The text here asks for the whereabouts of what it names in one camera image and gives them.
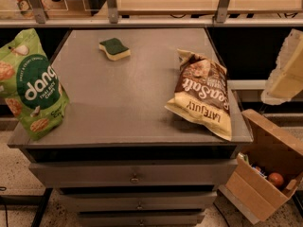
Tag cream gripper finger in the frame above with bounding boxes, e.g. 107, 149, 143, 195
260, 47, 303, 106
276, 29, 303, 75

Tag green and yellow sponge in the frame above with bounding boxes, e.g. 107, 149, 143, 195
98, 38, 131, 61

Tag brown Late July chip bag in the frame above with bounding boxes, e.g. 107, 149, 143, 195
165, 49, 232, 141

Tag green Dang rice chips bag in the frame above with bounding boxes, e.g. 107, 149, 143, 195
0, 28, 69, 140

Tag snack packets in box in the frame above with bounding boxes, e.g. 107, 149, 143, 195
238, 152, 267, 179

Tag open cardboard box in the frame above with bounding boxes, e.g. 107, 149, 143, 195
220, 109, 303, 224

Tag red apple in box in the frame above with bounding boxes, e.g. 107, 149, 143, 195
268, 172, 284, 188

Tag grey drawer cabinet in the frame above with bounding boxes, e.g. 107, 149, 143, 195
9, 28, 252, 227

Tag wooden shelf with metal rail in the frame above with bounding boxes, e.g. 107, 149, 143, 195
0, 0, 303, 27

